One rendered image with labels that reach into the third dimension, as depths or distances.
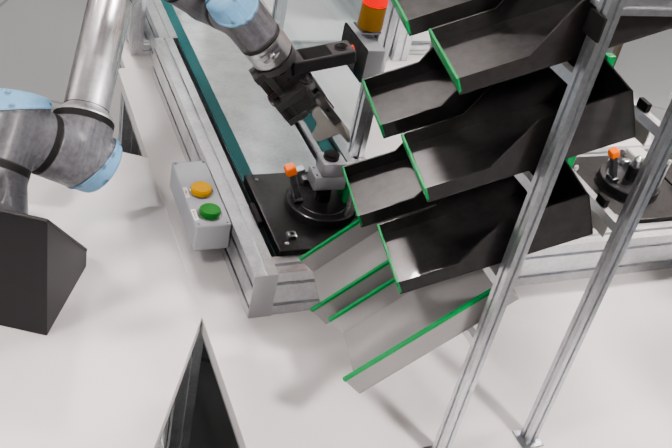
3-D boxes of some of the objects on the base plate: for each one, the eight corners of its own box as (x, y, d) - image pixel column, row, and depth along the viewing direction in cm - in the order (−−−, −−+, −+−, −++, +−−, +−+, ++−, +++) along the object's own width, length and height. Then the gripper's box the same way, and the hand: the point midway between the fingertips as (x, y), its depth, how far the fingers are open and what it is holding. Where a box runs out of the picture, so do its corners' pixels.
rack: (432, 468, 145) (610, 2, 100) (351, 310, 172) (462, -114, 126) (543, 446, 153) (754, 6, 108) (449, 299, 180) (586, -104, 134)
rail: (247, 318, 165) (255, 273, 159) (151, 73, 230) (154, 34, 224) (276, 315, 167) (285, 270, 161) (173, 73, 232) (176, 34, 226)
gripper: (238, 53, 160) (299, 126, 174) (262, 96, 149) (325, 171, 163) (278, 23, 159) (336, 100, 173) (305, 65, 148) (364, 142, 162)
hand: (341, 122), depth 167 cm, fingers open, 8 cm apart
